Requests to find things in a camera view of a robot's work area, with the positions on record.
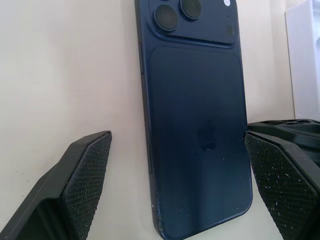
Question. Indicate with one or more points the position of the white phone box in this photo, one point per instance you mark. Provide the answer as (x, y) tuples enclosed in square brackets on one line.
[(303, 62)]

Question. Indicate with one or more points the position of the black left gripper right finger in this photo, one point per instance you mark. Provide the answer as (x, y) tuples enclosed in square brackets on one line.
[(282, 185)]

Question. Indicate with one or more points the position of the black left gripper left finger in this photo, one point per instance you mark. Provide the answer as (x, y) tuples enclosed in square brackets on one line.
[(75, 185)]

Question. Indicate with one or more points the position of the dark blue smartphone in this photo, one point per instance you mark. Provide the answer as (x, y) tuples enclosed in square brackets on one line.
[(195, 120)]

